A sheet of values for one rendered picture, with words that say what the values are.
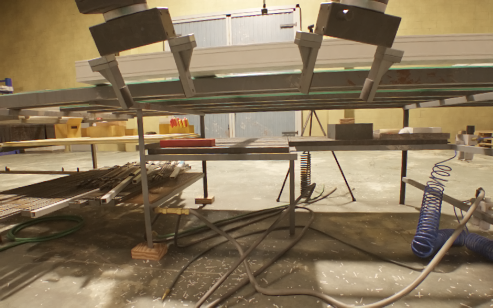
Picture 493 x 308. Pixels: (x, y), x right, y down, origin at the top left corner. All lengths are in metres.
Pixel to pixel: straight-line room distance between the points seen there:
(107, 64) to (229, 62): 0.38
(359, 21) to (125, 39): 0.39
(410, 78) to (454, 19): 8.21
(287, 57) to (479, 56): 0.53
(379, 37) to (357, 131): 1.21
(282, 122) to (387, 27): 6.84
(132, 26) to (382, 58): 0.43
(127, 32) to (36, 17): 11.44
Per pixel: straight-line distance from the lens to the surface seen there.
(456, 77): 0.97
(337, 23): 0.46
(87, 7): 0.44
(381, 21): 0.50
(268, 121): 7.30
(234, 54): 0.80
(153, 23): 0.46
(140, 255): 1.52
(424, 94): 1.58
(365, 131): 1.69
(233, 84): 0.84
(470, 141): 1.80
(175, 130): 2.21
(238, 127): 7.40
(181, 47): 0.46
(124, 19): 0.48
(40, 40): 11.56
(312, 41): 0.46
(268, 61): 0.78
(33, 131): 2.76
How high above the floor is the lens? 0.69
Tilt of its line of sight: 7 degrees down
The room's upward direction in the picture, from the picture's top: 2 degrees counter-clockwise
